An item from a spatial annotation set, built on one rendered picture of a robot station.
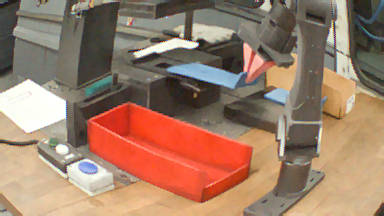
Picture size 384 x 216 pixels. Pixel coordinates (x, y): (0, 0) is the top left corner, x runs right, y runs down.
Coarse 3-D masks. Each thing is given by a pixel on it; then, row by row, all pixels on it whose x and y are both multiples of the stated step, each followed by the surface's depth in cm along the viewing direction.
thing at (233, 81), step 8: (192, 64) 137; (192, 72) 131; (200, 72) 132; (208, 72) 132; (216, 72) 133; (224, 72) 133; (248, 72) 125; (216, 80) 127; (224, 80) 128; (232, 80) 128; (240, 80) 124; (256, 80) 129; (232, 88) 125
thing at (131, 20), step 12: (132, 0) 129; (144, 0) 128; (156, 0) 127; (168, 0) 127; (180, 0) 129; (192, 0) 132; (204, 0) 135; (120, 12) 130; (132, 12) 128; (144, 12) 126; (156, 12) 125; (168, 12) 127; (180, 12) 130; (132, 24) 132
